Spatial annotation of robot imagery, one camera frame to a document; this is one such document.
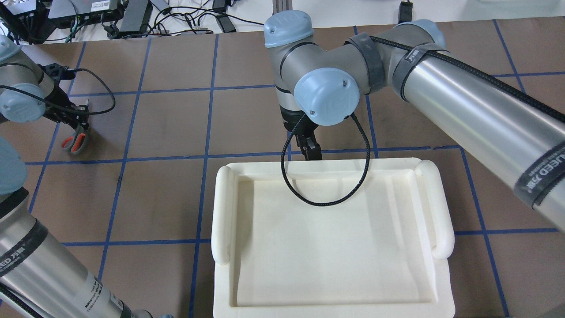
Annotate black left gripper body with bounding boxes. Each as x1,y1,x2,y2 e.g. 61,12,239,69
39,63,89,129

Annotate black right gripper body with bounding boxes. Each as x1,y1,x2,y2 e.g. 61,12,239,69
280,107,319,138

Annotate orange grey handled scissors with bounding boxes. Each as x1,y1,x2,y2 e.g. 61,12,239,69
61,114,90,155

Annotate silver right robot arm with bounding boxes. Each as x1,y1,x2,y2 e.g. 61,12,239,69
263,10,565,230

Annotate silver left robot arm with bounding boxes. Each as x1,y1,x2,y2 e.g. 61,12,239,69
0,36,151,318

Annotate black power adapter brick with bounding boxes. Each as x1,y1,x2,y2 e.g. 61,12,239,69
119,0,153,38

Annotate white plastic tray box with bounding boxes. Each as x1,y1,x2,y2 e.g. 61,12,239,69
211,158,456,318

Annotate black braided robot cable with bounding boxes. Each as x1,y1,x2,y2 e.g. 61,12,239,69
281,111,371,207

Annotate aluminium frame post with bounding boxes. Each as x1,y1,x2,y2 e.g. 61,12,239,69
272,0,293,15

